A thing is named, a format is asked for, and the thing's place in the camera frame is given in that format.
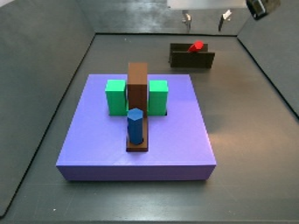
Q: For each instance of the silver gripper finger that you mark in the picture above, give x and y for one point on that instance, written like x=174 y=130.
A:
x=224 y=17
x=186 y=19

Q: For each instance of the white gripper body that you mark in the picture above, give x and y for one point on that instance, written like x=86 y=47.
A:
x=205 y=4

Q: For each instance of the red peg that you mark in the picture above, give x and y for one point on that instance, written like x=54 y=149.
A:
x=196 y=46

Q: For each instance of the purple base board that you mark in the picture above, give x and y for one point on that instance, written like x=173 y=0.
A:
x=178 y=155

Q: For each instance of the black angle holder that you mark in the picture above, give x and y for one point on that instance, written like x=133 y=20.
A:
x=184 y=59

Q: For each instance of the green block right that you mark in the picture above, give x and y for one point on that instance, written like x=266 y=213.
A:
x=157 y=95

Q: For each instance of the green block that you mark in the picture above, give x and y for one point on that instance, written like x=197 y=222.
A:
x=116 y=97
x=157 y=95

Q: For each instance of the green block left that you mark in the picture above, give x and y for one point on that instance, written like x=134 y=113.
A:
x=116 y=97

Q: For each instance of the blue hexagonal peg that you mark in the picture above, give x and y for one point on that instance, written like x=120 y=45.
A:
x=134 y=116

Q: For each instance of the brown L-shaped bracket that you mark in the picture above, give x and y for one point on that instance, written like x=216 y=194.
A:
x=136 y=101

